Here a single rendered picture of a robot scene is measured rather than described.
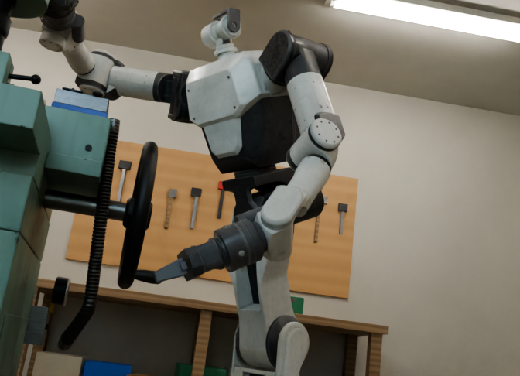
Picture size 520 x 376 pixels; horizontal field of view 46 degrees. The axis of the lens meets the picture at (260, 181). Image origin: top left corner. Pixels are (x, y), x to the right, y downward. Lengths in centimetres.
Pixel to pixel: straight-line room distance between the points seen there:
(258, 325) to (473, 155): 371
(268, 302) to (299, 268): 285
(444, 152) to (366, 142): 63
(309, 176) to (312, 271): 321
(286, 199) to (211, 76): 53
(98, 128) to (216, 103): 54
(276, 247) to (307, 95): 40
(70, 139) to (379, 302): 370
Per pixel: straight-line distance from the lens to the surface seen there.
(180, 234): 444
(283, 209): 121
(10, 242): 100
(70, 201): 121
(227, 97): 160
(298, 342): 167
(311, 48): 157
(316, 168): 134
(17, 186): 102
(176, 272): 119
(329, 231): 459
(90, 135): 116
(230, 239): 118
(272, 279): 167
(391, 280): 469
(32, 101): 94
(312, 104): 145
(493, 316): 498
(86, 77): 192
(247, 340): 171
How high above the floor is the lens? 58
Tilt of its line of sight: 16 degrees up
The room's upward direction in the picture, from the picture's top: 7 degrees clockwise
